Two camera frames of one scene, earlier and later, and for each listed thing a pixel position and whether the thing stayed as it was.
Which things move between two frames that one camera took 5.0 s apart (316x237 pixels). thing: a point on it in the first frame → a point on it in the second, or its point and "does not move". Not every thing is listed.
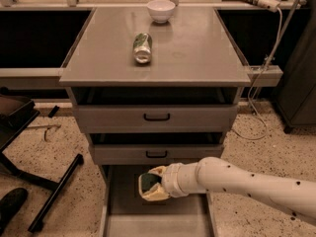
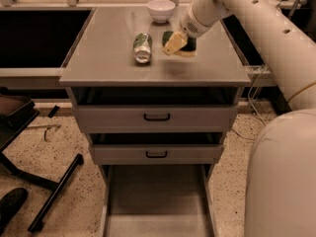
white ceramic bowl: x=161 y=11 does not move
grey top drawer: x=156 y=110 does not move
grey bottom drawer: x=123 y=212 does not move
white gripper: x=172 y=180 → x=192 y=23
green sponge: x=146 y=181 → x=189 y=46
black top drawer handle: x=156 y=118 does not move
